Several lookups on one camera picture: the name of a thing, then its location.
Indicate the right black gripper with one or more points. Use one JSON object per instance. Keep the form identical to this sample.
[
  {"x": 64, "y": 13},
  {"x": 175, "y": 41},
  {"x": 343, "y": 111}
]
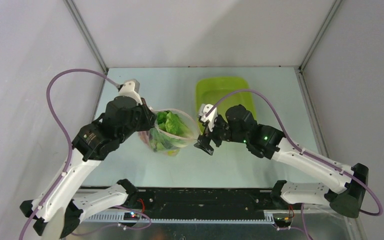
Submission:
[{"x": 212, "y": 135}]

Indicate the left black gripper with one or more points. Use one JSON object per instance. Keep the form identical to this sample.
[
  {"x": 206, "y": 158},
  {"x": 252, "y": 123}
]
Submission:
[{"x": 149, "y": 115}]

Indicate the clear pink zip bag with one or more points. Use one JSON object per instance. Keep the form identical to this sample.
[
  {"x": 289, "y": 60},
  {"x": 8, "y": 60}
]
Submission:
[{"x": 191, "y": 123}]

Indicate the green lettuce head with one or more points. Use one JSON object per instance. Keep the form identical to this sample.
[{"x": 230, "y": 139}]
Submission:
[{"x": 170, "y": 134}]

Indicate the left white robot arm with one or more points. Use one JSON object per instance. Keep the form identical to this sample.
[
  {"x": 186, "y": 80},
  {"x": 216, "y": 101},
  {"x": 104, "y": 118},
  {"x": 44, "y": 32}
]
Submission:
[{"x": 56, "y": 211}]

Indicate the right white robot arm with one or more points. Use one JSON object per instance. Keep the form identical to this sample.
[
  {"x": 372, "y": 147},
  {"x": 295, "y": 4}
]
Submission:
[{"x": 339, "y": 186}]

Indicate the green plastic tray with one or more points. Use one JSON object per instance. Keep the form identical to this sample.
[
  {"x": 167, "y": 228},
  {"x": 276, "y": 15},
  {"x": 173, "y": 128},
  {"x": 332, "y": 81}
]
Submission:
[{"x": 211, "y": 90}]

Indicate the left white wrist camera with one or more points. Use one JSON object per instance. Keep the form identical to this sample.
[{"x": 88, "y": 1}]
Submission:
[{"x": 130, "y": 88}]

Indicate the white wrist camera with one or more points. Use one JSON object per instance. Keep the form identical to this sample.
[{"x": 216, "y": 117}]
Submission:
[
  {"x": 207, "y": 115},
  {"x": 130, "y": 88}
]

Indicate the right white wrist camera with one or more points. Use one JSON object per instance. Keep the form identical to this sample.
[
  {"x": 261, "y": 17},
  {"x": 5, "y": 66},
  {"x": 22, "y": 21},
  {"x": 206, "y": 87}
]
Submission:
[{"x": 207, "y": 115}]

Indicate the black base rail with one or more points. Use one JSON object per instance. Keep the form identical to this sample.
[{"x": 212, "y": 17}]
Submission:
[{"x": 206, "y": 204}]

